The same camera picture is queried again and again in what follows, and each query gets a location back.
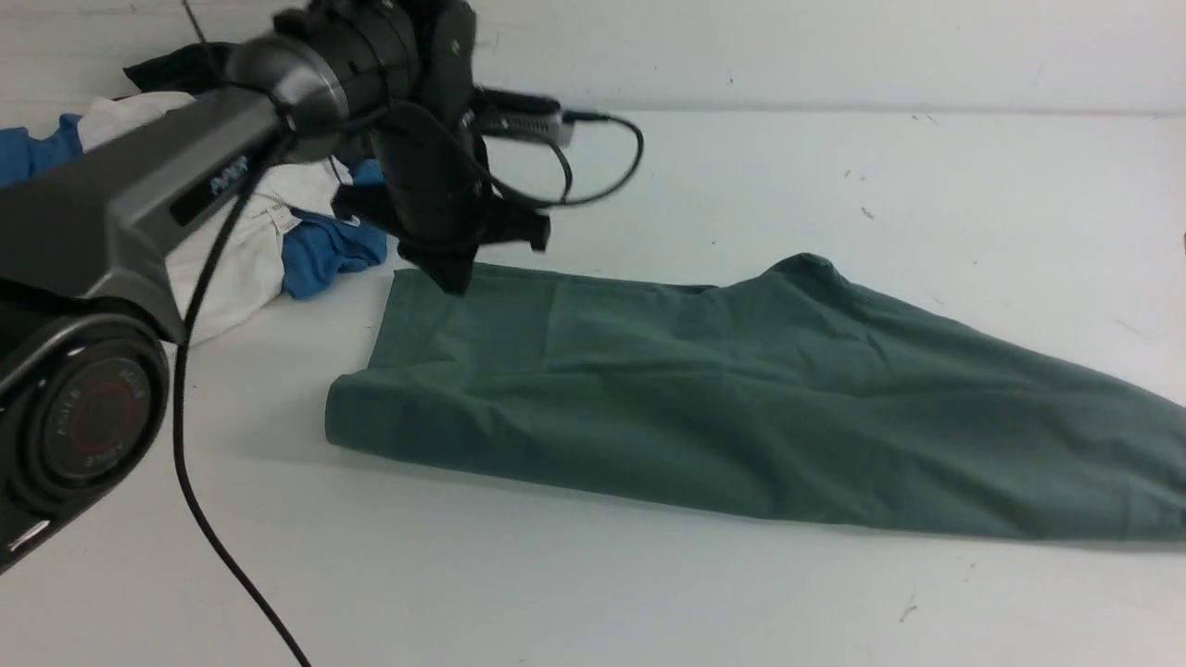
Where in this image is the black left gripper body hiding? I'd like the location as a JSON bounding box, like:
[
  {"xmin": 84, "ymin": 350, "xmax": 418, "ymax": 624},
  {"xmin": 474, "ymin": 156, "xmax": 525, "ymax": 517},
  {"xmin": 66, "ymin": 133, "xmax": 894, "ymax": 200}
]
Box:
[{"xmin": 332, "ymin": 1, "xmax": 490, "ymax": 255}]

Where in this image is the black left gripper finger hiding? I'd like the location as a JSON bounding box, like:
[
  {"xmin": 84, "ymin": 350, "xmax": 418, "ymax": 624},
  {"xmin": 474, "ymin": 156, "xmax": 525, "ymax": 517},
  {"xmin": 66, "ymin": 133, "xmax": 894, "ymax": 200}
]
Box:
[
  {"xmin": 398, "ymin": 241, "xmax": 478, "ymax": 296},
  {"xmin": 482, "ymin": 199, "xmax": 551, "ymax": 253}
]

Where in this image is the green long sleeve shirt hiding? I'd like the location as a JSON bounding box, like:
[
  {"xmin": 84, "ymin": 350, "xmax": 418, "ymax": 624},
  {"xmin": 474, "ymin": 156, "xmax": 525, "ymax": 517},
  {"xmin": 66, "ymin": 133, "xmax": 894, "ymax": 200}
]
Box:
[{"xmin": 323, "ymin": 254, "xmax": 1185, "ymax": 542}]

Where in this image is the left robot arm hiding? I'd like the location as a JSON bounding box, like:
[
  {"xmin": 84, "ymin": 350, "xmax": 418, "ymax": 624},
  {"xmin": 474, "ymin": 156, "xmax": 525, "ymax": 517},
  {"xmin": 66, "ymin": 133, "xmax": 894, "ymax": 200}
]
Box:
[{"xmin": 1, "ymin": 1, "xmax": 550, "ymax": 568}]

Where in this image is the blue shirt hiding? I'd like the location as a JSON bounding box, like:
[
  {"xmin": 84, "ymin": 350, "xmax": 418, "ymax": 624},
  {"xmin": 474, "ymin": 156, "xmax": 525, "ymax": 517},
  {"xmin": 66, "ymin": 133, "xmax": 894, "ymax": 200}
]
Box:
[{"xmin": 1, "ymin": 114, "xmax": 388, "ymax": 305}]

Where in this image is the white shirt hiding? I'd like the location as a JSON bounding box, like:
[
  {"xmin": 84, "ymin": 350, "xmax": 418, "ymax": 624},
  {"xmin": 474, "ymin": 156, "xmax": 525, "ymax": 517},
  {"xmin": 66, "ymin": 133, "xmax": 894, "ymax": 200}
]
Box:
[{"xmin": 77, "ymin": 93, "xmax": 352, "ymax": 345}]

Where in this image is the dark grey shirt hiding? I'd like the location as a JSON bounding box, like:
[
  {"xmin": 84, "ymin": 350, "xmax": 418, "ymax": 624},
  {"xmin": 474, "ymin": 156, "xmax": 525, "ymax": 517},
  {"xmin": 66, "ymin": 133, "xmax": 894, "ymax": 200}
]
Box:
[{"xmin": 123, "ymin": 42, "xmax": 238, "ymax": 96}]

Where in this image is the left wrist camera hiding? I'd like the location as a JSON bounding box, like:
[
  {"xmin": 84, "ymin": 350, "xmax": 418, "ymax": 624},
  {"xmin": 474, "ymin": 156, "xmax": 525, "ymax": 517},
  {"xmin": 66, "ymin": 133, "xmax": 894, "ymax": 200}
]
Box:
[{"xmin": 471, "ymin": 87, "xmax": 574, "ymax": 148}]

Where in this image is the black left camera cable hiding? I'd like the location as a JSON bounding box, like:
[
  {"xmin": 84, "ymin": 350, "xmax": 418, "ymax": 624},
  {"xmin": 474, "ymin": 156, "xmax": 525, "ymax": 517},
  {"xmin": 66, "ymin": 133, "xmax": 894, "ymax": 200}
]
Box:
[{"xmin": 171, "ymin": 0, "xmax": 646, "ymax": 667}]

